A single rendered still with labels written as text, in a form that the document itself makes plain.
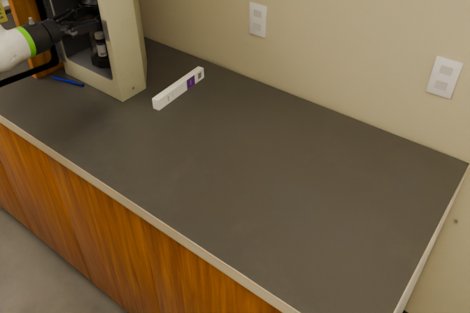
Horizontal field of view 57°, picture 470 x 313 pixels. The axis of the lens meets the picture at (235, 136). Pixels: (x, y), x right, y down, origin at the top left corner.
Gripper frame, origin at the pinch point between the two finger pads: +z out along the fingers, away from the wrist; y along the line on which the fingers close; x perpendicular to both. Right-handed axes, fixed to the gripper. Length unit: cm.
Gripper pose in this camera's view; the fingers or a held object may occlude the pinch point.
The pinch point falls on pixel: (96, 13)
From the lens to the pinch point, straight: 157.5
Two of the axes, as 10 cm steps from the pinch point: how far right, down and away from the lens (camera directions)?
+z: 6.0, -5.0, 6.3
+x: 0.0, 7.8, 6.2
